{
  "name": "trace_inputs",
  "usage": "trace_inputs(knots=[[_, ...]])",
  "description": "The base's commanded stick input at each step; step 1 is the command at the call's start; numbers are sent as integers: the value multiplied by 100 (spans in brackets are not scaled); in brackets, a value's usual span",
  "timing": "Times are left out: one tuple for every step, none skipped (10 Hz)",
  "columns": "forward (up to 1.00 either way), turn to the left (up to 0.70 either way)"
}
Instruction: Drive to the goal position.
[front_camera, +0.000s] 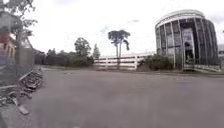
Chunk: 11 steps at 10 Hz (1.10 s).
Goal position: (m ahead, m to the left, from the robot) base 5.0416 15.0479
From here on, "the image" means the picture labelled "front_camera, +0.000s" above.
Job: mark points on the long white low building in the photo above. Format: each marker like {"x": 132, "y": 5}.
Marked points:
{"x": 123, "y": 61}

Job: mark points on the tall thin pine tree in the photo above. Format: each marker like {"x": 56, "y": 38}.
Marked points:
{"x": 118, "y": 37}

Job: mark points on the grey asphalt ground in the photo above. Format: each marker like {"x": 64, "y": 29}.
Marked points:
{"x": 126, "y": 100}

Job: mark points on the row of dark trees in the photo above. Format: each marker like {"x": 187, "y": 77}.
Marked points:
{"x": 66, "y": 58}

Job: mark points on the green bush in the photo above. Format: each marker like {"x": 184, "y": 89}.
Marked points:
{"x": 158, "y": 62}

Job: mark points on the round glass building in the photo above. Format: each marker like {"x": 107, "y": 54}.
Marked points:
{"x": 186, "y": 40}

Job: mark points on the pile of stone rubble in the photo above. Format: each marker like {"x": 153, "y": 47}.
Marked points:
{"x": 30, "y": 81}

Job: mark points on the leafy tree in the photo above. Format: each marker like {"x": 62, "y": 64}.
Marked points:
{"x": 18, "y": 18}

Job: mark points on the red brick building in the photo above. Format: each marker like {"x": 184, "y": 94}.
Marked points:
{"x": 6, "y": 48}

